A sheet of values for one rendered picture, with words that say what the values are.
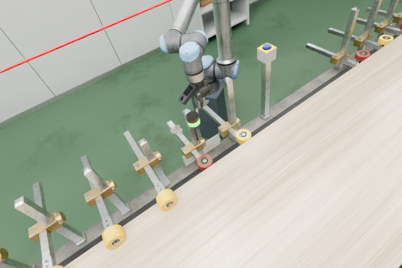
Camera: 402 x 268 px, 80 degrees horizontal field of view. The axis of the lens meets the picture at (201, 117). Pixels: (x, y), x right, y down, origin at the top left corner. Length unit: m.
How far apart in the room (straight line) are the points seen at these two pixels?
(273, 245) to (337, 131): 0.64
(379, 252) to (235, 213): 0.50
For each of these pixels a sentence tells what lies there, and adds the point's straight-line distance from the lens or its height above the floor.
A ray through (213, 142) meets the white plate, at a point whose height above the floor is 0.75.
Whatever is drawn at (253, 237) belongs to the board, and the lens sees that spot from 1.05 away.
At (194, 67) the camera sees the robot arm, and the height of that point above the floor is 1.29.
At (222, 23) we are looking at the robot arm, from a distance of 1.70.
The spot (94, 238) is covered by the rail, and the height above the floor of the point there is 0.70.
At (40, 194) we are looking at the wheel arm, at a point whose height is 0.96.
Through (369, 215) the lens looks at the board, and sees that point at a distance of 1.16.
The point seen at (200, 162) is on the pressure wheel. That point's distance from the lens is 1.21.
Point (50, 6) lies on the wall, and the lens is 3.48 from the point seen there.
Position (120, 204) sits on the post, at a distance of 1.36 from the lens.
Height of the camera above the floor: 1.90
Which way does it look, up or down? 45 degrees down
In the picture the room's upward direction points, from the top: 14 degrees counter-clockwise
